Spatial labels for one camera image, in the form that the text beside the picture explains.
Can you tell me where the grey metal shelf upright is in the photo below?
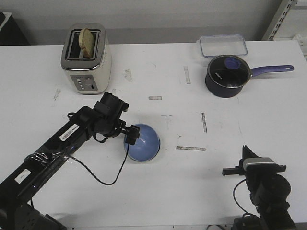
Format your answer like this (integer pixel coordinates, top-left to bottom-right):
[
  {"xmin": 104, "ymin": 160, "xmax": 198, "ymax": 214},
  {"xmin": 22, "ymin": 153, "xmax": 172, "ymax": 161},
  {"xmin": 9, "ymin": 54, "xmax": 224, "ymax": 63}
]
[{"xmin": 262, "ymin": 0, "xmax": 307, "ymax": 41}]

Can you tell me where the blue plastic bowl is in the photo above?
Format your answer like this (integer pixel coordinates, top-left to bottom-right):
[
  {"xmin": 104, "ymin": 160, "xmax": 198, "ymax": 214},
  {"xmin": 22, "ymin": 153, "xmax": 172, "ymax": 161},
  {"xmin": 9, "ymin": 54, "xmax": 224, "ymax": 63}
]
[{"xmin": 123, "ymin": 123, "xmax": 160, "ymax": 162}]

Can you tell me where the black camera cable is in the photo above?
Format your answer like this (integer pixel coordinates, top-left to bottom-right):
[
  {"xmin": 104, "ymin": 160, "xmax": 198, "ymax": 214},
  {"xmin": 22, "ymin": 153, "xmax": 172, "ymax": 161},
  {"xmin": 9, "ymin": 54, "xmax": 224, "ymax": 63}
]
[{"xmin": 68, "ymin": 141, "xmax": 131, "ymax": 185}]

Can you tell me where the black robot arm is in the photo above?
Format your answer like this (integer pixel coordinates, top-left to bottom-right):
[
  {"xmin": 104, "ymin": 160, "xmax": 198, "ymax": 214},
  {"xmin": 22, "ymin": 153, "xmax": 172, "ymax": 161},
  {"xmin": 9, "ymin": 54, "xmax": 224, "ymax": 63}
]
[
  {"xmin": 222, "ymin": 145, "xmax": 297, "ymax": 230},
  {"xmin": 0, "ymin": 92, "xmax": 140, "ymax": 230}
]

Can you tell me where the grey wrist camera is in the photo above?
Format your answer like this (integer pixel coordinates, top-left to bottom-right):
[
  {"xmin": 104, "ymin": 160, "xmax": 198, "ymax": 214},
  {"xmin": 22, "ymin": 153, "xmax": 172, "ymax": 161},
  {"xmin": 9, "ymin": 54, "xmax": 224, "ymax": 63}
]
[{"xmin": 242, "ymin": 157, "xmax": 276, "ymax": 171}]

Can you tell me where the clear plastic food container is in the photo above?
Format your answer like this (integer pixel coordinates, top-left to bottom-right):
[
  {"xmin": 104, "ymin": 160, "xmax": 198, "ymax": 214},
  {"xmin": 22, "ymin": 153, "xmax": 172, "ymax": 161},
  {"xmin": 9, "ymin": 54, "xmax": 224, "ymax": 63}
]
[{"xmin": 197, "ymin": 34, "xmax": 248, "ymax": 58}]

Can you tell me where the cream two-slot toaster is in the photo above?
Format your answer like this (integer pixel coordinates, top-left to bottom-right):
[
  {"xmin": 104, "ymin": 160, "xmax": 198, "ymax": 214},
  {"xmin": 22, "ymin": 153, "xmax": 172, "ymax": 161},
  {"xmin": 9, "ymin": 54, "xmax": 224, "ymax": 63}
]
[{"xmin": 60, "ymin": 23, "xmax": 112, "ymax": 94}]

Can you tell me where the glass saucepan lid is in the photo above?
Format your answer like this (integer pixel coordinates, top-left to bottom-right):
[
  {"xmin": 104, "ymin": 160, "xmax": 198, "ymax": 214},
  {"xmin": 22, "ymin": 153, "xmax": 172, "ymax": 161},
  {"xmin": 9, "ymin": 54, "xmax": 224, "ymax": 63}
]
[{"xmin": 207, "ymin": 55, "xmax": 251, "ymax": 88}]

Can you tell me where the dark blue saucepan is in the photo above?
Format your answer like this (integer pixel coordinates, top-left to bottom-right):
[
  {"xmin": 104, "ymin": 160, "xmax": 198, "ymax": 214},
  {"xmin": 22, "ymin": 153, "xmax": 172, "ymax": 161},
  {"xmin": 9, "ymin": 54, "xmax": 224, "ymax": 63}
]
[{"xmin": 205, "ymin": 55, "xmax": 294, "ymax": 98}]

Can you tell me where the toast slice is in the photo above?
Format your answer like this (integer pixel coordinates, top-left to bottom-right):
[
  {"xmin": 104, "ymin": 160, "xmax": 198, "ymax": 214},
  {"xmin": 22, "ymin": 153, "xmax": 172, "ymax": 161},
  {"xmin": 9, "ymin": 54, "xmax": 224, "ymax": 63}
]
[{"xmin": 78, "ymin": 28, "xmax": 95, "ymax": 58}]

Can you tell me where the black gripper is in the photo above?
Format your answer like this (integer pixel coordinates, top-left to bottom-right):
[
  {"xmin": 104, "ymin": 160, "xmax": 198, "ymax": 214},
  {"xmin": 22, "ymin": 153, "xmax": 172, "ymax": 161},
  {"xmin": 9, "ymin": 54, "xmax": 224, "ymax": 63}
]
[
  {"xmin": 222, "ymin": 145, "xmax": 286, "ymax": 176},
  {"xmin": 92, "ymin": 118, "xmax": 140, "ymax": 145}
]

